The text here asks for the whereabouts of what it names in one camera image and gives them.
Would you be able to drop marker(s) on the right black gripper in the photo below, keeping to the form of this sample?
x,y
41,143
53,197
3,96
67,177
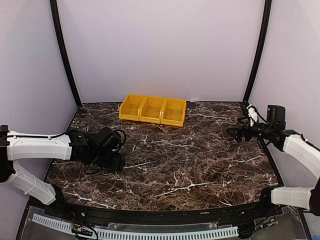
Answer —
x,y
239,129

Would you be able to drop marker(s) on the left yellow plastic bin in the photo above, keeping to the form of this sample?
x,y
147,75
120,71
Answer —
x,y
131,107

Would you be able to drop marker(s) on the yellow plastic bin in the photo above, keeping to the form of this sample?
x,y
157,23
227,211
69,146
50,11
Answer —
x,y
151,109
173,112
131,107

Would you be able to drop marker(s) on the right yellow plastic bin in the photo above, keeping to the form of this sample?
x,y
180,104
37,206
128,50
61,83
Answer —
x,y
173,112

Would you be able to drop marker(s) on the middle yellow plastic bin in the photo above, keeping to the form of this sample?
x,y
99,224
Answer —
x,y
151,109

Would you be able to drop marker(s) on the left black frame post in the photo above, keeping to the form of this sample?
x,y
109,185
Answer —
x,y
63,51

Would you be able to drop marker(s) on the right black frame post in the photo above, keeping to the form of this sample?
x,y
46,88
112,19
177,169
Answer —
x,y
259,50

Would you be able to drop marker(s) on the black frame post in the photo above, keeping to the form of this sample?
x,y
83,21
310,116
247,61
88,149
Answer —
x,y
259,50
63,51

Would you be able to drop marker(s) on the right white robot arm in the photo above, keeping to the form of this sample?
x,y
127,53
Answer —
x,y
294,145

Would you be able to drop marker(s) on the black front rail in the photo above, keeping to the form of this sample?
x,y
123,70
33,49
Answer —
x,y
241,214

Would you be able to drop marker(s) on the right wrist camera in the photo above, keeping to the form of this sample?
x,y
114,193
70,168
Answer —
x,y
276,113

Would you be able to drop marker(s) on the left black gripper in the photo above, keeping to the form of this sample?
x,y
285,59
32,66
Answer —
x,y
118,163

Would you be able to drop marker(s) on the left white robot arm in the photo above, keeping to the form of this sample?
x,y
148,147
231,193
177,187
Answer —
x,y
72,145

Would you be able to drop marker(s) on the white slotted cable duct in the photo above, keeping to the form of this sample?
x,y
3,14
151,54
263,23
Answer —
x,y
134,232

